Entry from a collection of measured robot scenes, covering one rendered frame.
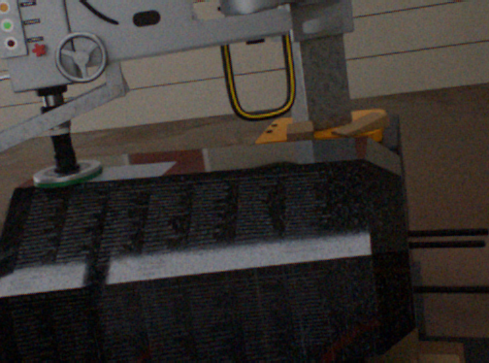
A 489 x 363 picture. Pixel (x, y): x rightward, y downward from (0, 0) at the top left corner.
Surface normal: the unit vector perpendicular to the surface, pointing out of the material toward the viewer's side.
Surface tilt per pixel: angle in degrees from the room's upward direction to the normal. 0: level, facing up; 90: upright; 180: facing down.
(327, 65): 90
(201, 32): 90
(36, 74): 90
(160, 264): 45
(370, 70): 90
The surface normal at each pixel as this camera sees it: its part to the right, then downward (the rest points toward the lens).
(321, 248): -0.30, -0.54
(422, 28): -0.22, 0.21
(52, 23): 0.10, 0.16
